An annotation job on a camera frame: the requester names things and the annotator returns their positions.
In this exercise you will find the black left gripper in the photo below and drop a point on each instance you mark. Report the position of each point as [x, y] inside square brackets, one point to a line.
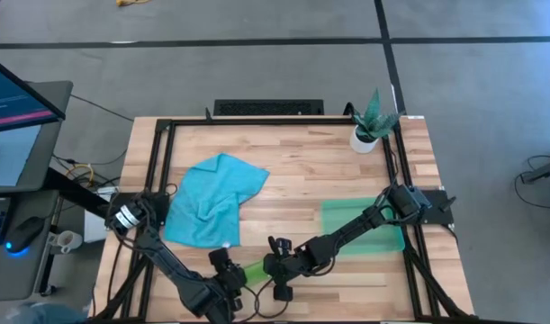
[231, 281]

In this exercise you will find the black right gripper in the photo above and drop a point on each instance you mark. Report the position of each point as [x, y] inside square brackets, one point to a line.
[281, 270]

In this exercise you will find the green microfiber towel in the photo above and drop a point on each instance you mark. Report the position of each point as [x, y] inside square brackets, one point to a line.
[255, 273]

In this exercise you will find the blue microfiber towel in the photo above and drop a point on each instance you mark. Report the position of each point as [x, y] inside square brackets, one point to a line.
[211, 198]

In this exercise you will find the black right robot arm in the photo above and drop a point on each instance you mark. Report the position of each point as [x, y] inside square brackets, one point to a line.
[355, 225]

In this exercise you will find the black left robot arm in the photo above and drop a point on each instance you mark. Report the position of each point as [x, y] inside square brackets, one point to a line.
[166, 256]

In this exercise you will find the green translucent plastic basket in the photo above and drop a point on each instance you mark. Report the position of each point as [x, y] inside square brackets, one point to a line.
[378, 240]

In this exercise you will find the white box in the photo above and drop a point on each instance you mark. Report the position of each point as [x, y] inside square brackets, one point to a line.
[93, 227]

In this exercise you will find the white plant pot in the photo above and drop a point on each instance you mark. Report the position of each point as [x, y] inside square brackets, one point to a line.
[360, 146]

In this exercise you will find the white power adapter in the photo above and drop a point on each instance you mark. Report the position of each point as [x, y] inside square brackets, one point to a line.
[107, 192]

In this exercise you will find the black perforated grille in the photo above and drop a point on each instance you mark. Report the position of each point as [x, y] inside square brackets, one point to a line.
[267, 107]

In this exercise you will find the white mug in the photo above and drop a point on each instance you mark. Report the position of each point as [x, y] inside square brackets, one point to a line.
[67, 241]

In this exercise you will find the green snake plant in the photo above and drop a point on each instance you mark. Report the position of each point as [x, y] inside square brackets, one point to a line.
[373, 119]

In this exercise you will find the black desk foot bar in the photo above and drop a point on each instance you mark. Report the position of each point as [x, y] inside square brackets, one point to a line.
[76, 191]

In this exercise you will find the black desk caster wheel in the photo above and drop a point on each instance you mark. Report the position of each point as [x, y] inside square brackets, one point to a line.
[47, 290]

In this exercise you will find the person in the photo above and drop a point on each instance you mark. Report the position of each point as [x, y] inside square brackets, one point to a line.
[40, 314]

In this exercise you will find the white label sticker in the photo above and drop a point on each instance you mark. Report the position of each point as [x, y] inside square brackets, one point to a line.
[416, 117]

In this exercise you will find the black computer mouse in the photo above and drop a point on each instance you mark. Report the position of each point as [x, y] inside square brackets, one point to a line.
[24, 231]

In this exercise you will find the computer monitor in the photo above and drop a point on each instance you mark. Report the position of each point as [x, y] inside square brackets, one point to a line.
[13, 103]

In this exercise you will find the black floor stand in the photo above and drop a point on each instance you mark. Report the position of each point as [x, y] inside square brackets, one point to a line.
[544, 173]

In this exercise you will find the yellow object on floor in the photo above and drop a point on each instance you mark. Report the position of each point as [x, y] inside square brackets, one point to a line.
[130, 2]

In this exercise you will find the black aluminium table frame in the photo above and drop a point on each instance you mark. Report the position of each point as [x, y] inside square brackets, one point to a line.
[256, 121]

